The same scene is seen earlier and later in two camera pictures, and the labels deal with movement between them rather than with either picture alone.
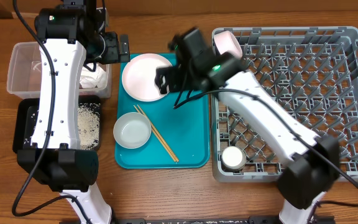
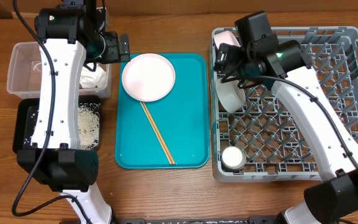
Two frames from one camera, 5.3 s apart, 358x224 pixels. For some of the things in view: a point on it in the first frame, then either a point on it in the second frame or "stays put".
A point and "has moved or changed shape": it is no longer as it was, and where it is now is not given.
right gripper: (169, 78) to (221, 55)
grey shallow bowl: (132, 130) has moved or changed shape
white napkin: (90, 79) stays put
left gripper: (116, 55) stays put
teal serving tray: (179, 137) stays put
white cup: (233, 158) stays put
